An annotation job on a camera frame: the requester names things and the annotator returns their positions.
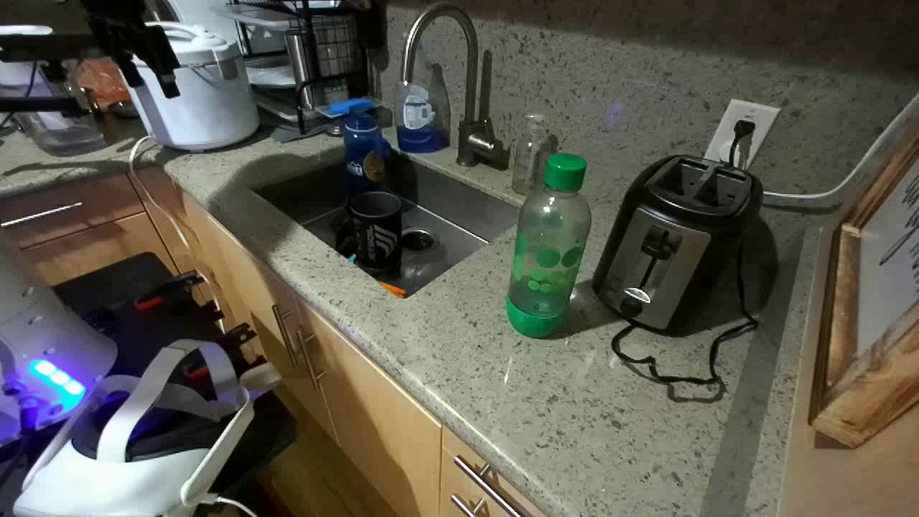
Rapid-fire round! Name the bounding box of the white cable along wall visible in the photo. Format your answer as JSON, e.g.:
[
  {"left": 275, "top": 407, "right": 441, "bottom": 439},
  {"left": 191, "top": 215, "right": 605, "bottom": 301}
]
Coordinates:
[{"left": 759, "top": 90, "right": 919, "bottom": 213}]

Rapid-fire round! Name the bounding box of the metal gooseneck faucet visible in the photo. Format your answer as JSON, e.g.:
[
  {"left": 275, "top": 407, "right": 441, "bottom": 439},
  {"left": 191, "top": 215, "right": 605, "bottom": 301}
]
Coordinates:
[{"left": 398, "top": 0, "right": 510, "bottom": 172}]

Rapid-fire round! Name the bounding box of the white VR headset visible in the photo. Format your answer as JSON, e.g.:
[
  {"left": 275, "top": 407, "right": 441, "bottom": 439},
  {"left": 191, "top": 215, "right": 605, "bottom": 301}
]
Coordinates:
[{"left": 8, "top": 338, "right": 283, "bottom": 517}]

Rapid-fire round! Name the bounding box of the clear green plastic bottle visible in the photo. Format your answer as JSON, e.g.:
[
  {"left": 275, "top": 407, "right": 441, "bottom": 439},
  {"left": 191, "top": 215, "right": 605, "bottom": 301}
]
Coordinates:
[{"left": 502, "top": 152, "right": 593, "bottom": 338}]

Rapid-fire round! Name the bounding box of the metal drawer handle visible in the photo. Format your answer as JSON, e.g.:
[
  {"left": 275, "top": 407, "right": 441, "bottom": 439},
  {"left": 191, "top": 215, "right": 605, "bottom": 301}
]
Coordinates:
[
  {"left": 451, "top": 452, "right": 525, "bottom": 517},
  {"left": 0, "top": 199, "right": 87, "bottom": 231},
  {"left": 444, "top": 490, "right": 483, "bottom": 517}
]

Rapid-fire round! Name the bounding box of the black clamp red tip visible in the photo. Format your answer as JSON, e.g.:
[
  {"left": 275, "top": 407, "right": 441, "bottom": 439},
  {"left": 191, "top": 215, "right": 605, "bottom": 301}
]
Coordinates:
[
  {"left": 131, "top": 269, "right": 210, "bottom": 318},
  {"left": 183, "top": 321, "right": 270, "bottom": 391}
]

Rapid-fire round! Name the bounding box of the small clear glass bottle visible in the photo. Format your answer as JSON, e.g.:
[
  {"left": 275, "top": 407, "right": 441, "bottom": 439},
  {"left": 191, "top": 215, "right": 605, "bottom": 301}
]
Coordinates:
[{"left": 509, "top": 113, "right": 559, "bottom": 199}]

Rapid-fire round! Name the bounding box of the stainless steel sink basin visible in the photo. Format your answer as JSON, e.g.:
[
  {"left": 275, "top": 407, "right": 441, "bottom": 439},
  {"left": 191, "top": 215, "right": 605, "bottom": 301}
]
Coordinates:
[{"left": 249, "top": 152, "right": 525, "bottom": 298}]

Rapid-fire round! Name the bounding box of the black toaster cord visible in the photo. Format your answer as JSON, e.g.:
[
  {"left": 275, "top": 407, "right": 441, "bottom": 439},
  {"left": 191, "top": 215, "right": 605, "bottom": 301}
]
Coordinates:
[{"left": 608, "top": 116, "right": 764, "bottom": 406}]

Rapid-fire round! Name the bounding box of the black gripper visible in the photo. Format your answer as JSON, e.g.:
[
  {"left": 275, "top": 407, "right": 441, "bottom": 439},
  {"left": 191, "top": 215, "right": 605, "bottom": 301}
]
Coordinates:
[{"left": 79, "top": 0, "right": 183, "bottom": 97}]

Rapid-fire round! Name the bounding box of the wooden framed sign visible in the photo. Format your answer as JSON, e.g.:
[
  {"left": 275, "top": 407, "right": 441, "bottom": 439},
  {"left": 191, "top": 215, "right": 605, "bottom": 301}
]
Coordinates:
[{"left": 806, "top": 126, "right": 919, "bottom": 452}]

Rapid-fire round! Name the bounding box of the black silver toaster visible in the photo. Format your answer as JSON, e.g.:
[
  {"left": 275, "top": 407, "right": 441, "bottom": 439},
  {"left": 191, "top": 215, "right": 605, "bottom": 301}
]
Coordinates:
[{"left": 589, "top": 152, "right": 766, "bottom": 337}]

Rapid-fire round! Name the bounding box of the white wall outlet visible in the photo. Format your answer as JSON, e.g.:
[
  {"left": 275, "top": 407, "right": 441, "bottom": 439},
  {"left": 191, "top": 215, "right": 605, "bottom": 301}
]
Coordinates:
[{"left": 700, "top": 97, "right": 783, "bottom": 170}]

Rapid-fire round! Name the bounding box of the white rice cooker cord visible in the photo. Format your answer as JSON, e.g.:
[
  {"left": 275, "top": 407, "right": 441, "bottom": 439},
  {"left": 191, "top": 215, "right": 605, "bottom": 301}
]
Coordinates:
[{"left": 125, "top": 131, "right": 196, "bottom": 252}]

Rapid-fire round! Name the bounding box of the blue dish soap bottle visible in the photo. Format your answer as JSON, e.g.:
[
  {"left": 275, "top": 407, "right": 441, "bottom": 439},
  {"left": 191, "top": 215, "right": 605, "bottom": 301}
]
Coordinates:
[{"left": 392, "top": 63, "right": 453, "bottom": 156}]

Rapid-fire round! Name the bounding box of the white rice cooker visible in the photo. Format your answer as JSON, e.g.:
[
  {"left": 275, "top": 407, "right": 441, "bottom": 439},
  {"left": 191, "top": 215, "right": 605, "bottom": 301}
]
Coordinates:
[{"left": 125, "top": 21, "right": 260, "bottom": 152}]

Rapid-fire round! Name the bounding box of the blue water bottle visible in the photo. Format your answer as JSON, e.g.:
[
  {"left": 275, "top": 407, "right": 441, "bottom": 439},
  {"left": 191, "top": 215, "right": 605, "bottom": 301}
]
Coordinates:
[{"left": 338, "top": 96, "right": 398, "bottom": 199}]

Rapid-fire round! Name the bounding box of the metal cabinet door handle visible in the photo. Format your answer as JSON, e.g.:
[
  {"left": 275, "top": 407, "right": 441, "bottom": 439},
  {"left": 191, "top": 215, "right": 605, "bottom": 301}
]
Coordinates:
[{"left": 270, "top": 298, "right": 325, "bottom": 381}]

